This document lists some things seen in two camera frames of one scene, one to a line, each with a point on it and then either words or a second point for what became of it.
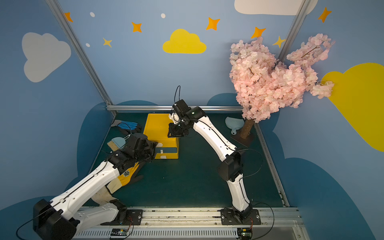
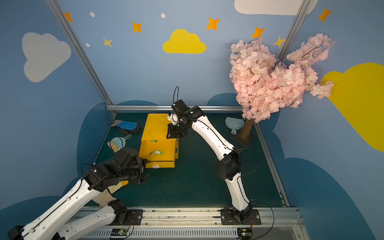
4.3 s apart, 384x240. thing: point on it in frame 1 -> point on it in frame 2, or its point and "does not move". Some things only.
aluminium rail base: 280,223 does not move
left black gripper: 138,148 -> 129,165
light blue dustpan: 234,124 does not move
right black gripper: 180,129 does not move
